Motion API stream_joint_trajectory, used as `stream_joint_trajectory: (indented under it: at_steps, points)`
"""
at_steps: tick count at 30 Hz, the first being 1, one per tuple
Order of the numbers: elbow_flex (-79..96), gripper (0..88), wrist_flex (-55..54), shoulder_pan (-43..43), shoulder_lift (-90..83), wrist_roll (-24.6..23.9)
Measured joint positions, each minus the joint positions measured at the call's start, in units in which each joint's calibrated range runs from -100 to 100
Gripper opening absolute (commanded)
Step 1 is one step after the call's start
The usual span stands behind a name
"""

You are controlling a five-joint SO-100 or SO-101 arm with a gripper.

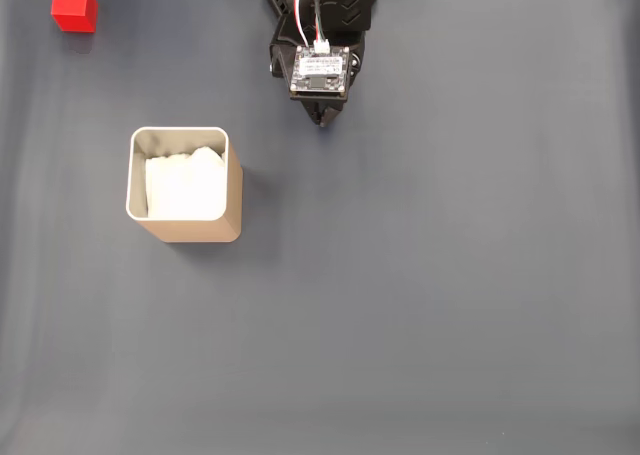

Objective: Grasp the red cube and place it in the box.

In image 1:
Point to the red cube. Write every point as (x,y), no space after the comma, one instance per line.
(72,7)

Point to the tan square metal box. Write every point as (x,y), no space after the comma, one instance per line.
(200,231)

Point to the white crumpled tissue paper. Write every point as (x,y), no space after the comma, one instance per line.
(185,187)

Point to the grey-blue table mat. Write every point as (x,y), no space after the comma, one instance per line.
(400,275)

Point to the camera circuit board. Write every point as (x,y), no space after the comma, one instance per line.
(320,72)

